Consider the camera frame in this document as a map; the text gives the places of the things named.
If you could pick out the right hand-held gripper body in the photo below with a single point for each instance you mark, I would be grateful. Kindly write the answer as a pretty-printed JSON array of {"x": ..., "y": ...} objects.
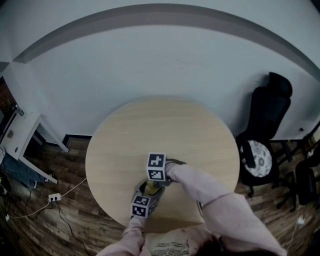
[{"x": 156, "y": 166}]

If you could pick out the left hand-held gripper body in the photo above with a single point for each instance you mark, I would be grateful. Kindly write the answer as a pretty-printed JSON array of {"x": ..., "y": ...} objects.
[{"x": 140, "y": 206}]

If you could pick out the grey cup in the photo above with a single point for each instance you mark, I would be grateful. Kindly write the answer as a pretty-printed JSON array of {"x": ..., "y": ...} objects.
[{"x": 138, "y": 188}]

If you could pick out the yellow scrubbing sponge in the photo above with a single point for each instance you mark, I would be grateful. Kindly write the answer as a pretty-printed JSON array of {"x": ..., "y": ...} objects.
[{"x": 153, "y": 188}]

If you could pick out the person's right forearm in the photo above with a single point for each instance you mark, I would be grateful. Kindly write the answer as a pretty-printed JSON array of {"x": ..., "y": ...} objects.
[{"x": 215, "y": 200}]

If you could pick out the person's left forearm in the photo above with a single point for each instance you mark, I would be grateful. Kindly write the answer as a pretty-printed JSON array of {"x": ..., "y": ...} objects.
[{"x": 132, "y": 237}]

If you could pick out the person's printed shirt torso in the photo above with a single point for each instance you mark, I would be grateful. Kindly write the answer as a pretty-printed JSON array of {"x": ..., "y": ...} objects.
[{"x": 172, "y": 241}]

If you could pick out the white power strip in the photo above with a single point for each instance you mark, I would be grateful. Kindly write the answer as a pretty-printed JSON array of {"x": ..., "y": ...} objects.
[{"x": 54, "y": 197}]

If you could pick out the floral round seat cushion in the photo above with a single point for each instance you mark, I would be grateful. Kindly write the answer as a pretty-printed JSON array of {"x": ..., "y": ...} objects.
[{"x": 261, "y": 157}]

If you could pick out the black office chair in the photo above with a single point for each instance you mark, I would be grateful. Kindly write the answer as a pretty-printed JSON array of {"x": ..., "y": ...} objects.
[{"x": 268, "y": 110}]

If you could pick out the white desk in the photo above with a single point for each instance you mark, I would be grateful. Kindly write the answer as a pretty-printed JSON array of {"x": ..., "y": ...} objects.
[{"x": 23, "y": 132}]

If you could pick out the small brown desk object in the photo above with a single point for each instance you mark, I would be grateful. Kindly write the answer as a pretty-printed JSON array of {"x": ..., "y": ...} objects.
[{"x": 10, "y": 134}]

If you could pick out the white charger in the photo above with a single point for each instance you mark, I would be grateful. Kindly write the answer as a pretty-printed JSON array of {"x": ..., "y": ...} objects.
[{"x": 301, "y": 220}]

